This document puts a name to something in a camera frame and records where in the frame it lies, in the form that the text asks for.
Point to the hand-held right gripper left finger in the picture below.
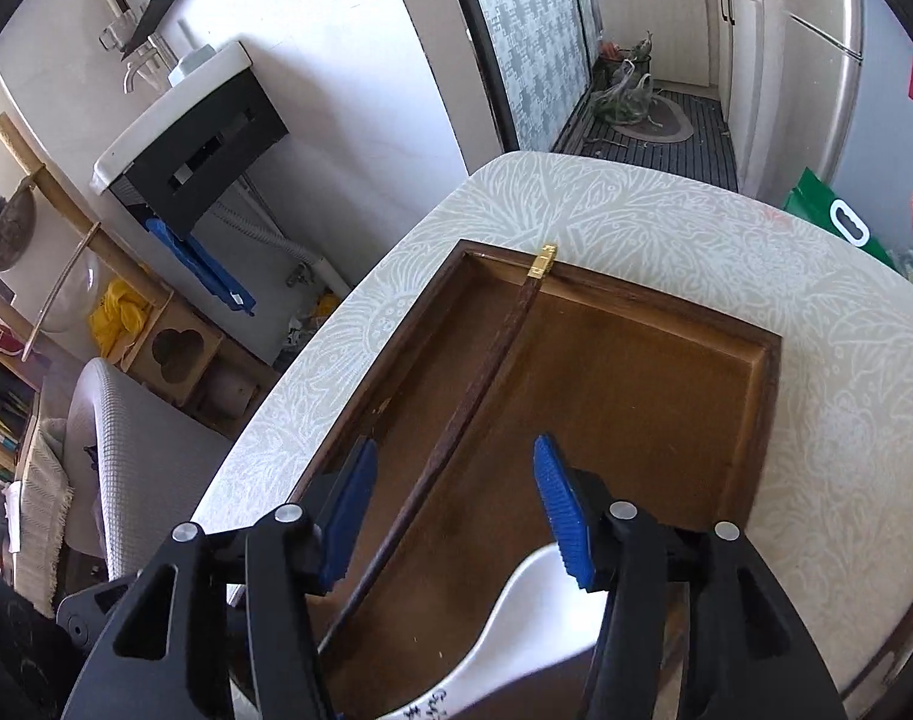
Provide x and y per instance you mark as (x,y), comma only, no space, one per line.
(349,510)

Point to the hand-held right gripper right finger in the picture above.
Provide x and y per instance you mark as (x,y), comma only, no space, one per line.
(565,510)

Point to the dark wooden tray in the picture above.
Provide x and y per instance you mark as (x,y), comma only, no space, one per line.
(614,390)

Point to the white ceramic spoon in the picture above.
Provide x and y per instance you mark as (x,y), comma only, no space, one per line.
(516,630)

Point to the dark wooden chopstick gold cap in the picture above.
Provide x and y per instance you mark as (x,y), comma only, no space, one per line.
(464,420)

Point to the beige fringed cloth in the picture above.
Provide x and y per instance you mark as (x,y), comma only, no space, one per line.
(40,480)

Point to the wooden box clover hole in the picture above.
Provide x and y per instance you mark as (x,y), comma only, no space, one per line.
(208,360)

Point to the white mesh chair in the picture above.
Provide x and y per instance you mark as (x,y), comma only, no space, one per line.
(126,450)

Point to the yellow plastic bag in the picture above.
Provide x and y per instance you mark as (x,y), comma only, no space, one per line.
(118,315)

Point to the clear plastic dome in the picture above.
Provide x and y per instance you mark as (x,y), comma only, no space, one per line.
(66,292)

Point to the white washbasin black cabinet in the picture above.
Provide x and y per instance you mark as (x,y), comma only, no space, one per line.
(193,157)

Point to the green paper bag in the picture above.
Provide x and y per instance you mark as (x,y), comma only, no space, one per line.
(809,202)

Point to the oval floor rug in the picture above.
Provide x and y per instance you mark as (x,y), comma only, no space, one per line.
(670,120)

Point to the round brown hanging object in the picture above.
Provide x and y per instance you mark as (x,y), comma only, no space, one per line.
(10,232)

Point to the bag of green vegetables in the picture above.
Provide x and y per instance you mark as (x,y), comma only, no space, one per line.
(621,97)

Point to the wooden pole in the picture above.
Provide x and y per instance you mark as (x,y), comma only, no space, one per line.
(58,199)

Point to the patterned glass sliding door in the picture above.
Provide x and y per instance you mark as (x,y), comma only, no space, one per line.
(531,37)

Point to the grey refrigerator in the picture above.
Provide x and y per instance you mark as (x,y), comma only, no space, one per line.
(884,135)

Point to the white kitchen cabinets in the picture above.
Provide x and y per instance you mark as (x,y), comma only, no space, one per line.
(651,22)

